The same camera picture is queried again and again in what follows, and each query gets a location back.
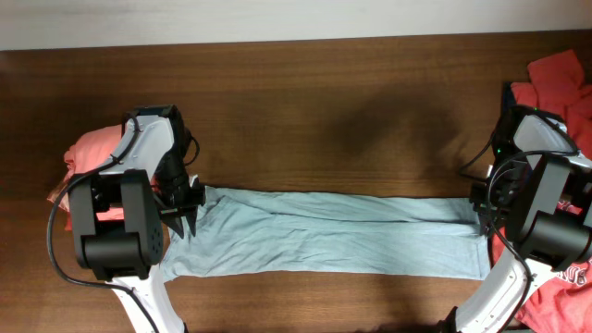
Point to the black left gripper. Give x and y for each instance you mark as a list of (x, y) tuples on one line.
[(197, 200)]

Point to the light grey-blue t-shirt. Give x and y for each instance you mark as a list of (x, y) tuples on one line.
[(245, 232)]

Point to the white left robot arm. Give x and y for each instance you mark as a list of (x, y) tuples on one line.
[(125, 255)]

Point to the navy blue garment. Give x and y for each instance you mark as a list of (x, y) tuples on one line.
[(507, 97)]

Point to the red printed t-shirt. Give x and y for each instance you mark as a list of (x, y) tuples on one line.
[(557, 85)]

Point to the folded pink shirt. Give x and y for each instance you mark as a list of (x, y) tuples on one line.
[(90, 151)]

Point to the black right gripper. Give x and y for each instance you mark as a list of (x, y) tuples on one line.
[(484, 207)]

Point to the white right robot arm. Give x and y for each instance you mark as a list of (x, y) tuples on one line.
[(537, 200)]

